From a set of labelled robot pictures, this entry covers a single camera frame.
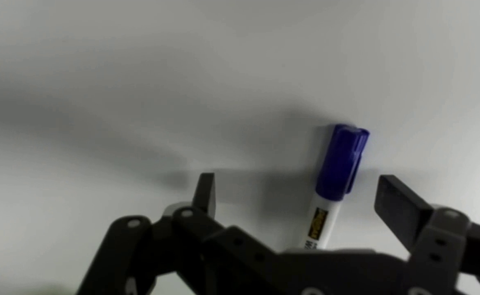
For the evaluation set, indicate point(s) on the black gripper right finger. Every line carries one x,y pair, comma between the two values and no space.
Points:
441,240

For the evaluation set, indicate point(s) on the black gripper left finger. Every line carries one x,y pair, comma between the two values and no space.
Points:
142,252

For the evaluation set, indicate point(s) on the blue capped white marker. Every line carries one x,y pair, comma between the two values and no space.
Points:
340,165

